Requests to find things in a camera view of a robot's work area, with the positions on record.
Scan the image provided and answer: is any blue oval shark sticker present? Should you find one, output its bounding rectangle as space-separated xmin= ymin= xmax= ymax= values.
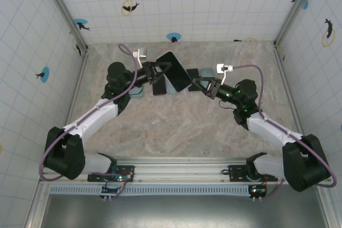
xmin=74 ymin=18 xmax=91 ymax=32

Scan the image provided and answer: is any translucent pale blue phone case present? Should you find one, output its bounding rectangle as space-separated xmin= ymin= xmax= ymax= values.
xmin=199 ymin=67 xmax=215 ymax=79

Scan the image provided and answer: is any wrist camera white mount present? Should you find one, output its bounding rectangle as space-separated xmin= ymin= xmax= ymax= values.
xmin=133 ymin=48 xmax=148 ymax=62
xmin=215 ymin=63 xmax=234 ymax=84

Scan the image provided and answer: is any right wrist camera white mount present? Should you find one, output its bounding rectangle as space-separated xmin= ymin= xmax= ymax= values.
xmin=215 ymin=63 xmax=234 ymax=84

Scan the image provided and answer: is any pale mint phone case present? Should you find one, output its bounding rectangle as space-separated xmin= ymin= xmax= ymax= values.
xmin=128 ymin=85 xmax=146 ymax=98

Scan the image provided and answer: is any aluminium rail beam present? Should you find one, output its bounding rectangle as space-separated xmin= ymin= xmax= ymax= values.
xmin=39 ymin=157 xmax=332 ymax=185

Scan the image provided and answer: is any aluminium frame leg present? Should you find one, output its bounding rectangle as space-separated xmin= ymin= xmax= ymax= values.
xmin=316 ymin=184 xmax=336 ymax=228
xmin=25 ymin=184 xmax=51 ymax=228

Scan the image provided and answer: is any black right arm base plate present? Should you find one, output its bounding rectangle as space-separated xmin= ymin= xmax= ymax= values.
xmin=229 ymin=164 xmax=277 ymax=183

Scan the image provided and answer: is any small dolphin yellow ring sticker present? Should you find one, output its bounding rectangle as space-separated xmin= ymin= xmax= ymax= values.
xmin=121 ymin=0 xmax=141 ymax=17

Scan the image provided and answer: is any aluminium corner post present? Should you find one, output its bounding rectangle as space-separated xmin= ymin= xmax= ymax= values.
xmin=37 ymin=0 xmax=89 ymax=52
xmin=273 ymin=0 xmax=321 ymax=47

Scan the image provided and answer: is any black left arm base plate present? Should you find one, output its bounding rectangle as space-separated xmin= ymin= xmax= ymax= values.
xmin=87 ymin=165 xmax=136 ymax=183

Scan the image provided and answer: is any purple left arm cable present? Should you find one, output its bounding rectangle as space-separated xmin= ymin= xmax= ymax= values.
xmin=38 ymin=43 xmax=139 ymax=199

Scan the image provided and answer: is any blue oval seal sticker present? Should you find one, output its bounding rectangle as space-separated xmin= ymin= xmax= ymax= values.
xmin=166 ymin=32 xmax=182 ymax=43

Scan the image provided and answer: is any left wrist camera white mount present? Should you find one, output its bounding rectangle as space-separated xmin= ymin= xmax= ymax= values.
xmin=133 ymin=48 xmax=148 ymax=62

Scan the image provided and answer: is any aluminium side rail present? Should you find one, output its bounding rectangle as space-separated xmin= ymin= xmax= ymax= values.
xmin=55 ymin=49 xmax=90 ymax=163
xmin=273 ymin=41 xmax=314 ymax=162

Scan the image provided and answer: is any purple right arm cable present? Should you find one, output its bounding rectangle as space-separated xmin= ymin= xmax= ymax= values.
xmin=231 ymin=64 xmax=338 ymax=201

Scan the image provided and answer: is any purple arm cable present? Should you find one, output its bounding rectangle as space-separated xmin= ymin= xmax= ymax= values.
xmin=38 ymin=43 xmax=139 ymax=199
xmin=231 ymin=64 xmax=338 ymax=201

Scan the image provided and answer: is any white slotted cable duct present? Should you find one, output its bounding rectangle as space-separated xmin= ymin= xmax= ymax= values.
xmin=49 ymin=184 xmax=253 ymax=196

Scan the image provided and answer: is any black smartphone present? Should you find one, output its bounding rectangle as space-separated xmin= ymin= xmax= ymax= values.
xmin=156 ymin=51 xmax=192 ymax=92
xmin=152 ymin=80 xmax=166 ymax=96
xmin=186 ymin=68 xmax=201 ymax=92

